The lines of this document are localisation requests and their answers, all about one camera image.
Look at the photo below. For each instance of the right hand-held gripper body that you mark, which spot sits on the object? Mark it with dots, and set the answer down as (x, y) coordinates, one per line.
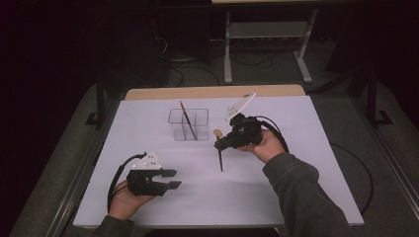
(245, 131)

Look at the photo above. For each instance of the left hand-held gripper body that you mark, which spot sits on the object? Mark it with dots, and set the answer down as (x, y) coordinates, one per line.
(143, 184)

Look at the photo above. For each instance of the clear plastic organizer box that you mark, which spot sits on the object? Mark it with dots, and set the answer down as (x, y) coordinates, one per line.
(202, 131)

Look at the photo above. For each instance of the dark blue chopstick gold tip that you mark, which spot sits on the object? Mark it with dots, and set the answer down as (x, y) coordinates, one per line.
(188, 120)

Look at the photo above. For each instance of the person's left hand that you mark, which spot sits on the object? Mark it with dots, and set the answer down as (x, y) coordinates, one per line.
(125, 204)

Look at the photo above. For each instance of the person's right hand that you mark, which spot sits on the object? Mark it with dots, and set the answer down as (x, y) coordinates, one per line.
(267, 148)

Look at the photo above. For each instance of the white board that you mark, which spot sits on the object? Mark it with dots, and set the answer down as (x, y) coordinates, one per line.
(214, 204)

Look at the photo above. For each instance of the wooden table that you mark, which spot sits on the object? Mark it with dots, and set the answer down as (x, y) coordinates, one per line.
(197, 91)

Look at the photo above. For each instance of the white metal stand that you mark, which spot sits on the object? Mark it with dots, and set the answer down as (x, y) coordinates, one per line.
(227, 49)

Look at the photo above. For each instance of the black metal stand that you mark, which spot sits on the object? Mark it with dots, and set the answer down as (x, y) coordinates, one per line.
(372, 98)
(100, 98)

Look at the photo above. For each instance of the aluminium rail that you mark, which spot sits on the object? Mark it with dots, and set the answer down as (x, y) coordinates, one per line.
(392, 164)
(75, 184)

